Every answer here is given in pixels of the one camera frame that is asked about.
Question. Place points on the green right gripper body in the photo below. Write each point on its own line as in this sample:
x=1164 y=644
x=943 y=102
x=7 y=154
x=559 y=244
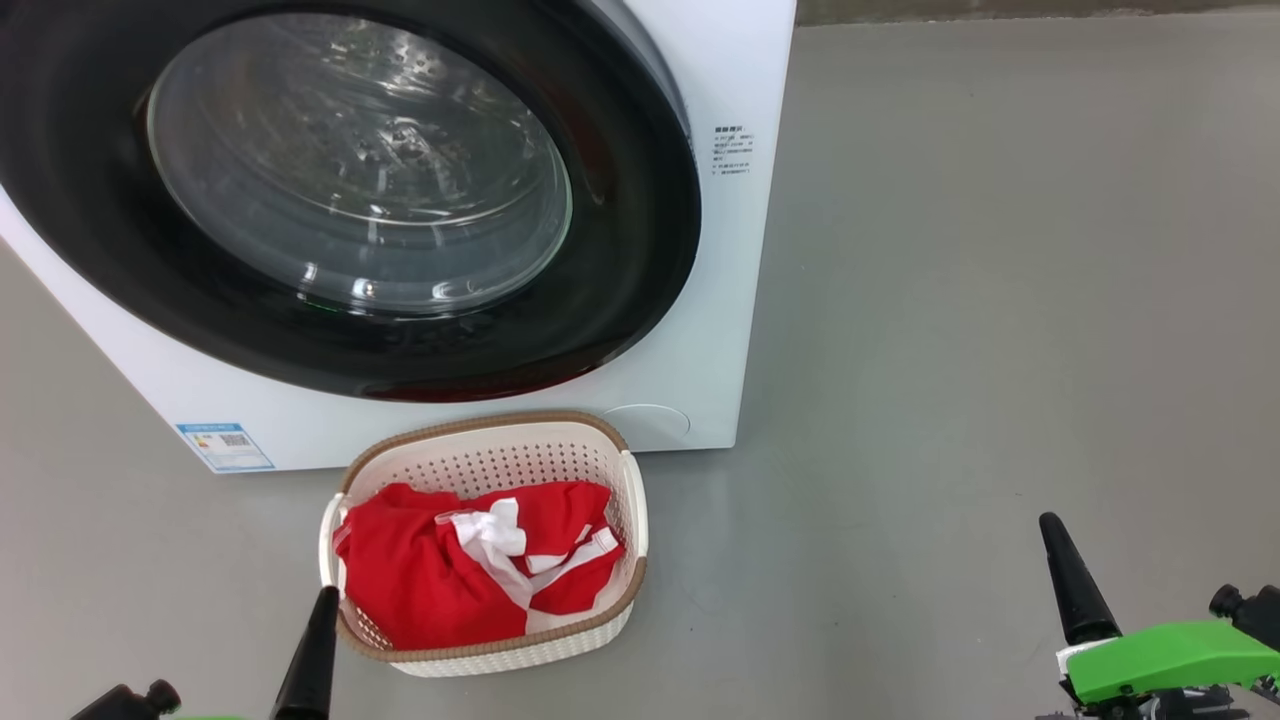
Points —
x=1170 y=660

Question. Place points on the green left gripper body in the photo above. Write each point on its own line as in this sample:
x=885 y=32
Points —
x=210 y=717

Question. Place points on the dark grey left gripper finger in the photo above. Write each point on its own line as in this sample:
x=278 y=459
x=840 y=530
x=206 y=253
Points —
x=312 y=670

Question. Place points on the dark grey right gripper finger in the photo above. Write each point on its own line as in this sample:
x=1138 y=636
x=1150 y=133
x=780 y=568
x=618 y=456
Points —
x=1080 y=590

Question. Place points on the red and white garment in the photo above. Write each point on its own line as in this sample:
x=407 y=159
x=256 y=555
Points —
x=400 y=580

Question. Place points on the washing machine door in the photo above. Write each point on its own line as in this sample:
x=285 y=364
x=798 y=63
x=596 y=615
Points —
x=640 y=250

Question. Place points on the cream perforated basket brown rim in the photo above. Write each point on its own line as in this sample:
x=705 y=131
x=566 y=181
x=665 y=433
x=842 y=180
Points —
x=500 y=455

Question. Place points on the white front-load washing machine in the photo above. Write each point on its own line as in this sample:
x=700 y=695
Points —
x=740 y=330

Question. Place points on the blue energy label sticker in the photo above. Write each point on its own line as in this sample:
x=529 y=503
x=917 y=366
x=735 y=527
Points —
x=225 y=447

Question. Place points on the round white filter cover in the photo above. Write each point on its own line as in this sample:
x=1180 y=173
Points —
x=648 y=428

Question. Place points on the small black text sticker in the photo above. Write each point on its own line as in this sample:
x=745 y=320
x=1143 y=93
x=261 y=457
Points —
x=733 y=150

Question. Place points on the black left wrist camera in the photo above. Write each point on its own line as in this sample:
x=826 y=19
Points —
x=125 y=703

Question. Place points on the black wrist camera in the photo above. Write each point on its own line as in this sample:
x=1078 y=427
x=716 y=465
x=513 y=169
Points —
x=1255 y=615
x=125 y=703

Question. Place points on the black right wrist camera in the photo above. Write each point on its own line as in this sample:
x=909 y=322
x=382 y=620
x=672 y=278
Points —
x=1255 y=615

